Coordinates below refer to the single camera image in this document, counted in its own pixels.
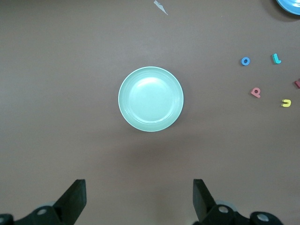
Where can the brown table cover sheet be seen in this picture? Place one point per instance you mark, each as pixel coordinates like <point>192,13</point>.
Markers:
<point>58,93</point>

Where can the blue plate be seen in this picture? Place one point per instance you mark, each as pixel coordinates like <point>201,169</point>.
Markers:
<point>290,5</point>

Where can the white tape scrap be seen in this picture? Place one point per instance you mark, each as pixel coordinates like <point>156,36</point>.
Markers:
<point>161,7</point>

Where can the red foam letter w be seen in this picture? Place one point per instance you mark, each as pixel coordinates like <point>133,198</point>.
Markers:
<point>298,84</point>

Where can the teal foam letter l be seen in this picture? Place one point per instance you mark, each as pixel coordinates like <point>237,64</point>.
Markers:
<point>275,58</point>

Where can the blue foam letter o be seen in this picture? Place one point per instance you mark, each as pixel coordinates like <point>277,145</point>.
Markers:
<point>242,62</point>

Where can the yellow foam letter u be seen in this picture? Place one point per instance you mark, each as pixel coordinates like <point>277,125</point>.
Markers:
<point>289,103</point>

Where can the pale green plate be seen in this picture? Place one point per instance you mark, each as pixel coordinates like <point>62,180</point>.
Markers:
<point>151,99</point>

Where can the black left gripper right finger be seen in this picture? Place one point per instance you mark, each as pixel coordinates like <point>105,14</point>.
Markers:
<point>204,206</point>

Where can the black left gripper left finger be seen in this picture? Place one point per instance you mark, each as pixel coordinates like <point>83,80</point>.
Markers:
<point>70,204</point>

